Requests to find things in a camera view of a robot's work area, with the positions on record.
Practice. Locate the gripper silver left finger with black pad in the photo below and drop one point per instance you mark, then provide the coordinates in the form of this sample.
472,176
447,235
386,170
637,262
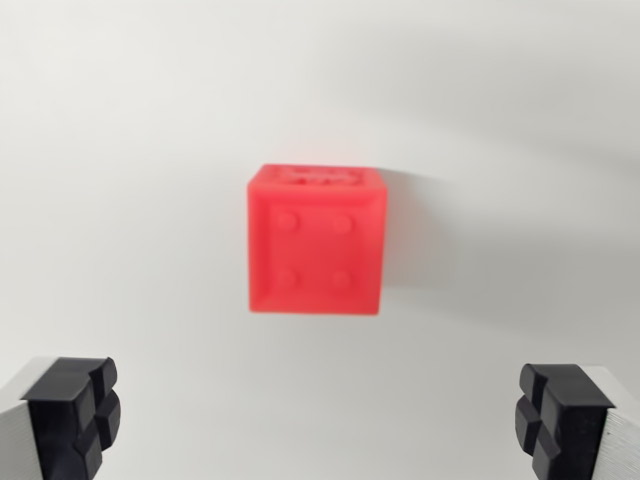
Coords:
60,415

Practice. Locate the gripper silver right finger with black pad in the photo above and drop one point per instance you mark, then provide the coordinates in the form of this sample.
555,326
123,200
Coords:
570,430

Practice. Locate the red infantino soft cube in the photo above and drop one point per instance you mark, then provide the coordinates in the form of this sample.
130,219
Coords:
315,250

